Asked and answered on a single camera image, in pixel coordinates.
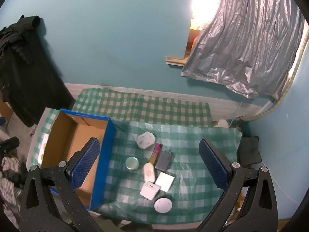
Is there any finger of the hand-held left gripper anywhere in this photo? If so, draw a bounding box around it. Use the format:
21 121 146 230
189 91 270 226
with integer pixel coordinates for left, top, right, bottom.
0 136 20 160

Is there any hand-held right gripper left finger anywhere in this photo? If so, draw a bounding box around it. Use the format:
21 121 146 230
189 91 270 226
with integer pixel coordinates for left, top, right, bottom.
20 137 107 232

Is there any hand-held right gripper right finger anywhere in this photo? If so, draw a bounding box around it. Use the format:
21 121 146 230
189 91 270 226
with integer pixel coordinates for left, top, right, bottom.
197 138 279 232

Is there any blue cardboard box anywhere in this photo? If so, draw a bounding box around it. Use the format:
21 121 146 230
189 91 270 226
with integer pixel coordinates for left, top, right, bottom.
39 109 117 211

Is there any small green round tin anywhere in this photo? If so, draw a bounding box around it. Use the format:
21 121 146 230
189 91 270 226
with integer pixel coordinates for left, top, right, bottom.
125 157 140 171

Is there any dark grey power adapter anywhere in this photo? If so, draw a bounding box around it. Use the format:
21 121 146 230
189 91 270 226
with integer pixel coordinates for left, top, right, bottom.
155 150 174 172

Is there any white square charger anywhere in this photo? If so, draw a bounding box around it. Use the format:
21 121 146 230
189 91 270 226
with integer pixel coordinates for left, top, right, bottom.
154 171 175 192

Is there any pink gold lighter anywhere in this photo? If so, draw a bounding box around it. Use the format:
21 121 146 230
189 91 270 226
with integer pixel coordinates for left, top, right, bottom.
149 143 163 164

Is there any round black white fan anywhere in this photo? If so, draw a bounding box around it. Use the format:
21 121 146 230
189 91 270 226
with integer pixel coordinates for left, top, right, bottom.
154 194 174 214

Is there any white oval case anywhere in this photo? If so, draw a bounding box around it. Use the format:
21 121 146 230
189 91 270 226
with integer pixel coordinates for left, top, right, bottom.
143 163 156 182

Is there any white octagonal device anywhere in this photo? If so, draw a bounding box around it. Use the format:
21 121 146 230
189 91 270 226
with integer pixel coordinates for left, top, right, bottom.
136 131 156 150

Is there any white plug adapter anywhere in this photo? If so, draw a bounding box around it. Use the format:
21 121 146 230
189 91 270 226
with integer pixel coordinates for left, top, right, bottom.
139 181 162 200

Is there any striped cloth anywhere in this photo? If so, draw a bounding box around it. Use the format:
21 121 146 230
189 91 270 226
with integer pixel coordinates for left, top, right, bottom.
0 157 27 206

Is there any green white checkered tablecloth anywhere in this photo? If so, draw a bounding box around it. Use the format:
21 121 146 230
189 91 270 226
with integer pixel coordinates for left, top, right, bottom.
26 107 243 225

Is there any black hanging clothing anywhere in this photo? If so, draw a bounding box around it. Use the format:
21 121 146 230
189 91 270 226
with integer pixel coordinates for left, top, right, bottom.
0 15 75 128

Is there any green beige checkered cloth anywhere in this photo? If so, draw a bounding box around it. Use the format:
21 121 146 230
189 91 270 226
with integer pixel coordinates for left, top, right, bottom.
72 88 212 128

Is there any cardboard piece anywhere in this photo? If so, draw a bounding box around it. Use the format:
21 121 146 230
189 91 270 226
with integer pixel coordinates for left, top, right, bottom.
165 56 187 66

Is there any orange box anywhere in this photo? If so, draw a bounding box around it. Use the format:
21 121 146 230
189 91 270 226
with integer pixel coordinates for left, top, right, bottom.
187 37 201 51

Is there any silver crinkled curtain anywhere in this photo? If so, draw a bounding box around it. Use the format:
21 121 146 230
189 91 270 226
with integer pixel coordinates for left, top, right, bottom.
181 0 305 99

